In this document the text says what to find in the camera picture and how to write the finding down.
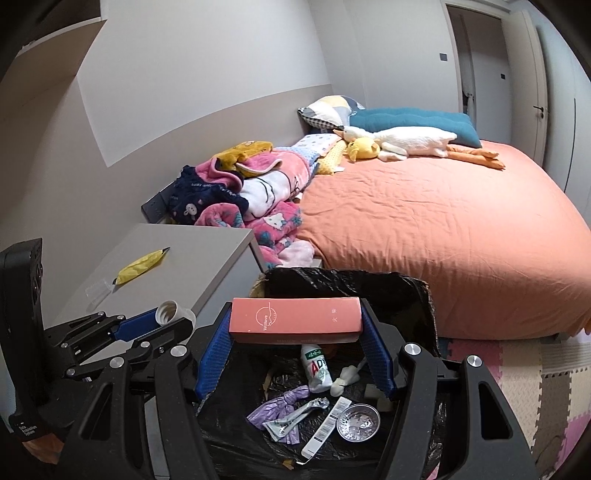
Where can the white bottle with green label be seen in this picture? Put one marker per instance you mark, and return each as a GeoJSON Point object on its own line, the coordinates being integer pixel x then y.
{"type": "Point", "coordinates": [316, 369]}

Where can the clear plastic wrapper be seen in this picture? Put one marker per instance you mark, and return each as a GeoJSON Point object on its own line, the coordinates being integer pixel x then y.
{"type": "Point", "coordinates": [98, 290]}

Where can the navy printed garment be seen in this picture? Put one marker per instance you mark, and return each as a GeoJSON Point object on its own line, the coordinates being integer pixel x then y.
{"type": "Point", "coordinates": [194, 203]}

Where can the silver tube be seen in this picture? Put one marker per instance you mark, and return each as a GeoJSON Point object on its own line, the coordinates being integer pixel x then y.
{"type": "Point", "coordinates": [300, 410]}

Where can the yellow dotted pillow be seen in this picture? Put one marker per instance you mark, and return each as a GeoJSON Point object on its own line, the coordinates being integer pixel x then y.
{"type": "Point", "coordinates": [332, 159]}

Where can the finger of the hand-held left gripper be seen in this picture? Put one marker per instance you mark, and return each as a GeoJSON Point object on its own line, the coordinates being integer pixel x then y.
{"type": "Point", "coordinates": [136, 324]}
{"type": "Point", "coordinates": [161, 339]}

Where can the bed with orange sheet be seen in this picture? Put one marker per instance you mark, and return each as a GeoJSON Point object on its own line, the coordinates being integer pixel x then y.
{"type": "Point", "coordinates": [438, 230]}

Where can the pastel foam floor mat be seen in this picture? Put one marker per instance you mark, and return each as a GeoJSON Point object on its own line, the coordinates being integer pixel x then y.
{"type": "Point", "coordinates": [531, 369]}

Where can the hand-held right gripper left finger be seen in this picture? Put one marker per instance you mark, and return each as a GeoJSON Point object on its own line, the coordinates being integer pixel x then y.
{"type": "Point", "coordinates": [212, 355]}

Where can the grey bedside table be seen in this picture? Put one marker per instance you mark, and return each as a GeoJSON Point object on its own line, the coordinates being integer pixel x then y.
{"type": "Point", "coordinates": [184, 258]}

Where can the teal pillow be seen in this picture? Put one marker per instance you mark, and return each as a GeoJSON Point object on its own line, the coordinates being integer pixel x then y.
{"type": "Point", "coordinates": [415, 120]}

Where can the dark grey wall panel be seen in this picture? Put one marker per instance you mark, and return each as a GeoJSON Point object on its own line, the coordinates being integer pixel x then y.
{"type": "Point", "coordinates": [157, 207]}

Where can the round metal can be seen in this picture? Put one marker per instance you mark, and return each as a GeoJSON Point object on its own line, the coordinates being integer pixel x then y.
{"type": "Point", "coordinates": [358, 422]}

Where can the yellow duck plush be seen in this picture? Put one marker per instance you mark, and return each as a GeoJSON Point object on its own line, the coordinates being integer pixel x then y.
{"type": "Point", "coordinates": [364, 148]}

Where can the white dotted pillow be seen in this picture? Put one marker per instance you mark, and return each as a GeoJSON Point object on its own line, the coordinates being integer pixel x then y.
{"type": "Point", "coordinates": [316, 143]}

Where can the small white cup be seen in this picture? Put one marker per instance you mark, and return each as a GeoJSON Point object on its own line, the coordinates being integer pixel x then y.
{"type": "Point", "coordinates": [178, 314]}

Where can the knotted purple plastic bag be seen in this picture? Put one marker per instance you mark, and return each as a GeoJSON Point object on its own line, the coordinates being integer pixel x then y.
{"type": "Point", "coordinates": [277, 406]}

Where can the long pink box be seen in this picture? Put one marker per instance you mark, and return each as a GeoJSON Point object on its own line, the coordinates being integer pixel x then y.
{"type": "Point", "coordinates": [295, 321]}

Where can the crumpled white tissue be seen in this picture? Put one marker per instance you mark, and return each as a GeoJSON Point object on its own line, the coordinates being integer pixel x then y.
{"type": "Point", "coordinates": [346, 376]}

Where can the pink fleece blanket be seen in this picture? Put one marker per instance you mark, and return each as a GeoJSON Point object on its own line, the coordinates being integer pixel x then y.
{"type": "Point", "coordinates": [277, 221]}

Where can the pale pink cloth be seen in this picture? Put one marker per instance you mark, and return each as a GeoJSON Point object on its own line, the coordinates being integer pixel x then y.
{"type": "Point", "coordinates": [295, 253]}

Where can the waste bin with black liner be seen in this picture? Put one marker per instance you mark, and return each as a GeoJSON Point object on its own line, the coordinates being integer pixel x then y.
{"type": "Point", "coordinates": [351, 286]}

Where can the small white block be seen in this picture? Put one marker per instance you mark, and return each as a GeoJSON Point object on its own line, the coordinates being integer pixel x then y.
{"type": "Point", "coordinates": [376, 394]}

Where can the white door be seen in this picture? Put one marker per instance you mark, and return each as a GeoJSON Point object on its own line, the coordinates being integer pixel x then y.
{"type": "Point", "coordinates": [531, 69]}

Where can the white goose plush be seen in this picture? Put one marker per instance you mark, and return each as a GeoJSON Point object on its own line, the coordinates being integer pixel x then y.
{"type": "Point", "coordinates": [415, 141]}

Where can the checked patchwork pillow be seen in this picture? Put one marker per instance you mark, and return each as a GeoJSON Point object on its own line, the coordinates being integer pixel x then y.
{"type": "Point", "coordinates": [323, 110]}

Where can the yellow printed garment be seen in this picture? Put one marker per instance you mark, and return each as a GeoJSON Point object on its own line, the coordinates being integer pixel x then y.
{"type": "Point", "coordinates": [244, 150]}

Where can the long white green carton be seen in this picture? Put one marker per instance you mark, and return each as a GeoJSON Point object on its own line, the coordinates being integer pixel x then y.
{"type": "Point", "coordinates": [325, 427]}

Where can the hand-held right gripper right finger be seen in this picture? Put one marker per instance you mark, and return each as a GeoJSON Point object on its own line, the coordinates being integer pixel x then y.
{"type": "Point", "coordinates": [381, 355]}

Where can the white wardrobe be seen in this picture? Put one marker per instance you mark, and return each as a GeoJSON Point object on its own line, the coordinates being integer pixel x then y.
{"type": "Point", "coordinates": [563, 92]}

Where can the yellow snack packet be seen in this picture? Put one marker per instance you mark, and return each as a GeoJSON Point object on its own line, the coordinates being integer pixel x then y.
{"type": "Point", "coordinates": [138, 266]}

